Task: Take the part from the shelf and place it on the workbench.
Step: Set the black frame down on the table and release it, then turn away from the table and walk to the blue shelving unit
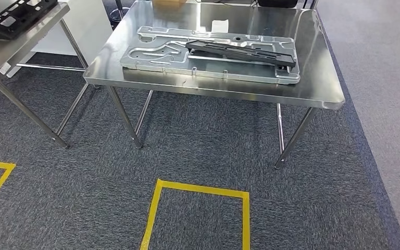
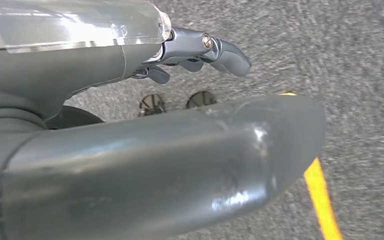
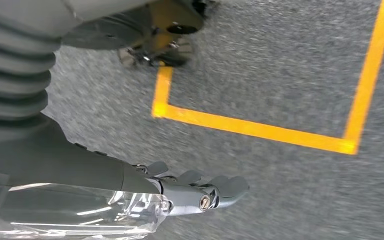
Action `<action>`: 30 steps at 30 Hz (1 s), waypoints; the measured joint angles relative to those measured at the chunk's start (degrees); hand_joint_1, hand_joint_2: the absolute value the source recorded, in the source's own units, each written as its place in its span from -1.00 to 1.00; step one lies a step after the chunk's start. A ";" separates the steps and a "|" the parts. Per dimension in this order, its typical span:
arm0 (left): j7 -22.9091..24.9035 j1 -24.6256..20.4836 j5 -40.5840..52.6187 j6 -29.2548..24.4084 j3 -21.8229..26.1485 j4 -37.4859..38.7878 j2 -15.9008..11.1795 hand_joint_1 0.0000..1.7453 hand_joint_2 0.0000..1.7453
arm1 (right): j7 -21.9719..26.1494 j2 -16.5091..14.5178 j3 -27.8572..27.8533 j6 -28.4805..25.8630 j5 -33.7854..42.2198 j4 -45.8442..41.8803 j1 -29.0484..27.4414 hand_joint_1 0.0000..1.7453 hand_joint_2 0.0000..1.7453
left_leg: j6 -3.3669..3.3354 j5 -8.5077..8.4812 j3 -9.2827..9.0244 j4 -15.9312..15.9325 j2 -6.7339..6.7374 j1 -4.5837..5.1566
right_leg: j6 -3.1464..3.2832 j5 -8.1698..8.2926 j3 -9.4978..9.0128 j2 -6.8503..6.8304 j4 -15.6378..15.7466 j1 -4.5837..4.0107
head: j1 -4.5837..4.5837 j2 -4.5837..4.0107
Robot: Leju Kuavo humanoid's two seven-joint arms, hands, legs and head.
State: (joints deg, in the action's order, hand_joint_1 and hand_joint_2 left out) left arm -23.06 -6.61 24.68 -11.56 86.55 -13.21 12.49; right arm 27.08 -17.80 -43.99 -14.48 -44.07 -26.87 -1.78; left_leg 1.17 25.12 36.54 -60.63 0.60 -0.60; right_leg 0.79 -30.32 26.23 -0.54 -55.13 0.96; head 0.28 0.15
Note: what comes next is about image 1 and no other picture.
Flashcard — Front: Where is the white cabinet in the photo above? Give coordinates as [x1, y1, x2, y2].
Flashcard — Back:
[6, 0, 114, 79]

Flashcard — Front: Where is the black perforated plastic panel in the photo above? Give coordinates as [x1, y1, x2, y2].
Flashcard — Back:
[0, 0, 59, 41]

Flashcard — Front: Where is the long black plastic trim part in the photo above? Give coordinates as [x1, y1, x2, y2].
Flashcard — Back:
[185, 39, 297, 68]

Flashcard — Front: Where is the brown cardboard box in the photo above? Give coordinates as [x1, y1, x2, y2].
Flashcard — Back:
[152, 0, 189, 10]

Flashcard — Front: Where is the pressed sheet metal panel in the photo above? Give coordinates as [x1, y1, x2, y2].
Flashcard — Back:
[119, 25, 301, 85]

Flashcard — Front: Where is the black device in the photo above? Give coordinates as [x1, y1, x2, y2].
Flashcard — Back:
[257, 0, 299, 9]

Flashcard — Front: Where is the black pole with chrome base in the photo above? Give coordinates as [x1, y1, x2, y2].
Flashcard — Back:
[109, 0, 131, 22]

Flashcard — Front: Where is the stainless steel workbench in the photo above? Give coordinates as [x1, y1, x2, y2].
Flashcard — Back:
[82, 0, 346, 170]

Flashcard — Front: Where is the stainless steel table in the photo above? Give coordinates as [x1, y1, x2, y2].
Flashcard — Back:
[0, 2, 101, 149]

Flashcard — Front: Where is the white paper label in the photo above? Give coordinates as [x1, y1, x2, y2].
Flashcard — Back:
[211, 19, 230, 34]

